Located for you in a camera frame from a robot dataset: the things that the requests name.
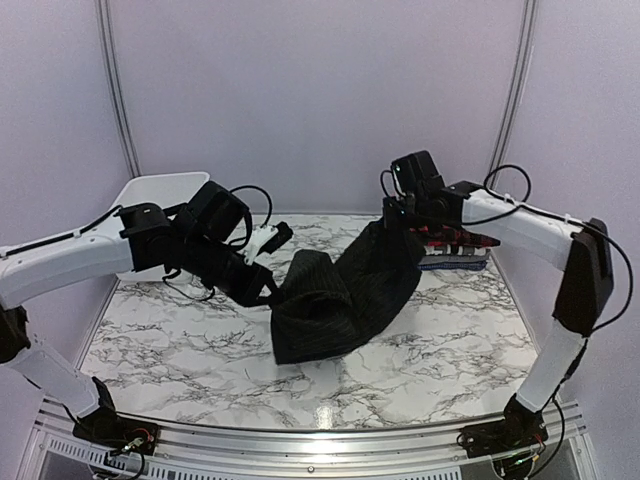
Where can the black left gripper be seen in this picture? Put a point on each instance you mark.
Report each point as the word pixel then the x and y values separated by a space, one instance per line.
pixel 246 296

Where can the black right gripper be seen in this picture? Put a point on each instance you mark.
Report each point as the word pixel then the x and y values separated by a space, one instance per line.
pixel 391 221

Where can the black pinstripe long sleeve shirt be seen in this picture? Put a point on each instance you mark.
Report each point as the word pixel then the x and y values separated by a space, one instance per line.
pixel 330 308

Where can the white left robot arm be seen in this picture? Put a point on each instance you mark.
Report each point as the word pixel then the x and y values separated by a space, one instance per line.
pixel 211 236

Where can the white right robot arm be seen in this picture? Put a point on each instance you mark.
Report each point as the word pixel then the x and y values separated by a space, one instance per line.
pixel 577 253

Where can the red black plaid shirt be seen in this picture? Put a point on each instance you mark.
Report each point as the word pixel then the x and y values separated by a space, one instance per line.
pixel 455 237

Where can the grey white folded shirt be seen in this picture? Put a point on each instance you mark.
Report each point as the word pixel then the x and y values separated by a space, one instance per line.
pixel 454 255

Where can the blue folded shirt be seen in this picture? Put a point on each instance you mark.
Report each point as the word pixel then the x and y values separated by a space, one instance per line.
pixel 467 266

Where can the white plastic bin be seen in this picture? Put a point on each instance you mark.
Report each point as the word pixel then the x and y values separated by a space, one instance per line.
pixel 164 190

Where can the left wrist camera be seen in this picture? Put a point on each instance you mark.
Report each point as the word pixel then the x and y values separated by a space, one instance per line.
pixel 266 239

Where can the aluminium front rail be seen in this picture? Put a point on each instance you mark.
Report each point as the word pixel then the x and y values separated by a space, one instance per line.
pixel 191 451

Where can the right aluminium wall post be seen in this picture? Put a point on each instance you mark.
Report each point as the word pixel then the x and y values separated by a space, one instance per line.
pixel 524 51

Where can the aluminium wall post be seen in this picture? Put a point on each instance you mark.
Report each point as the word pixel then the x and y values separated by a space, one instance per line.
pixel 116 93
pixel 524 51

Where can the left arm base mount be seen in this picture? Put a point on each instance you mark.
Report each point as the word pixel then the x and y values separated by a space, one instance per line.
pixel 119 434

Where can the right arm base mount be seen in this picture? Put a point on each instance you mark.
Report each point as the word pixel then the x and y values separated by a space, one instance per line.
pixel 496 437

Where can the left aluminium wall post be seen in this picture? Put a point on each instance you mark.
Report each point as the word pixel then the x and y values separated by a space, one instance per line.
pixel 116 93

